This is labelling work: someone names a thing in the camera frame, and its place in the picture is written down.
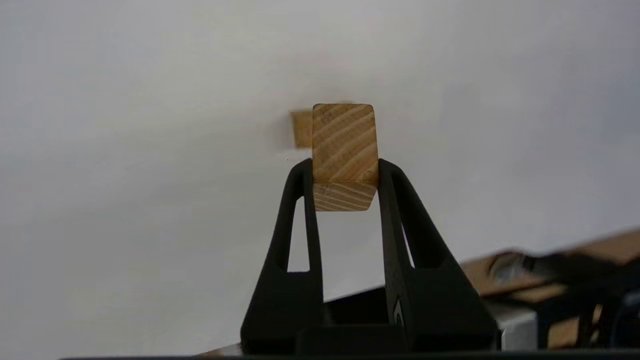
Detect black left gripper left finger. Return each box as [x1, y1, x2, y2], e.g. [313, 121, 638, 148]
[241, 159, 326, 354]

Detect triangular wooden building block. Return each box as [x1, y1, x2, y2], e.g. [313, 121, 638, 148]
[312, 103, 379, 212]

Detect black robot chassis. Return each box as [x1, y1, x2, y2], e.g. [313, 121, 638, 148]
[320, 286, 538, 351]

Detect rectangular wooden building block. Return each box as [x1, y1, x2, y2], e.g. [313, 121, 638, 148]
[291, 111, 314, 149]

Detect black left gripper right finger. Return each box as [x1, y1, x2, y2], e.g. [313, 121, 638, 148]
[377, 159, 501, 352]

